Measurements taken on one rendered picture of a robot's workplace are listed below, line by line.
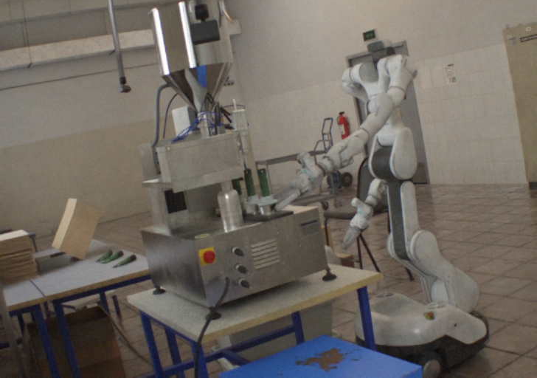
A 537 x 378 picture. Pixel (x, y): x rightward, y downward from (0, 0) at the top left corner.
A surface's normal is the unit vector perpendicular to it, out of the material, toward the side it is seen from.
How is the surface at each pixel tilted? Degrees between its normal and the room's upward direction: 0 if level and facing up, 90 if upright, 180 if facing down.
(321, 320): 96
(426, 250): 90
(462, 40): 90
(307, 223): 90
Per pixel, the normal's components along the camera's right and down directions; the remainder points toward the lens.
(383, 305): 0.41, -0.26
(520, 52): -0.86, 0.21
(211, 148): 0.48, 0.00
